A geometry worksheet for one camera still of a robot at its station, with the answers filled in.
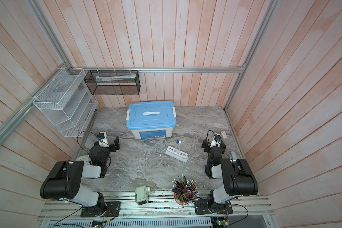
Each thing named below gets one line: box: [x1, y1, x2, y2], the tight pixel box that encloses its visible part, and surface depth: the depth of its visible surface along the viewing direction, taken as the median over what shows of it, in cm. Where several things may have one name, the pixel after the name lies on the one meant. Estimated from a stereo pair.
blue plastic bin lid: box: [125, 100, 178, 131], surface depth 95 cm
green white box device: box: [134, 185, 151, 206], surface depth 75 cm
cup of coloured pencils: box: [171, 174, 200, 206], surface depth 68 cm
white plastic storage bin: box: [130, 127, 174, 140], surface depth 97 cm
